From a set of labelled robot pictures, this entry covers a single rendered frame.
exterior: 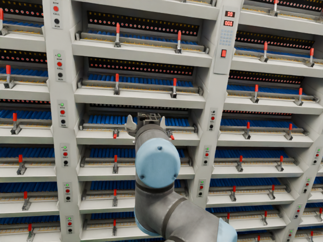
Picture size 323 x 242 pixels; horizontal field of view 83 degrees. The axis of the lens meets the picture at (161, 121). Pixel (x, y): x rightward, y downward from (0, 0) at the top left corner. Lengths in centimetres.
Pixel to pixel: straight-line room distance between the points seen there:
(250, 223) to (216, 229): 113
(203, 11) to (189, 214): 79
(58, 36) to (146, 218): 74
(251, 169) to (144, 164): 95
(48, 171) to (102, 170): 25
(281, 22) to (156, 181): 94
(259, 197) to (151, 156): 111
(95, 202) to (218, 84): 89
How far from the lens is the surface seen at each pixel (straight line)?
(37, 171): 110
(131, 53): 85
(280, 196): 149
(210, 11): 94
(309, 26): 121
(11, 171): 115
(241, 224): 147
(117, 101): 87
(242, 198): 133
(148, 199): 42
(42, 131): 101
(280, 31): 136
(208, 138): 99
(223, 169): 115
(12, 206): 126
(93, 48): 86
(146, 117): 57
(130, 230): 127
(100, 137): 92
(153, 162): 36
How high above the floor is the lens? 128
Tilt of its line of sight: 16 degrees down
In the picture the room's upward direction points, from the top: 5 degrees clockwise
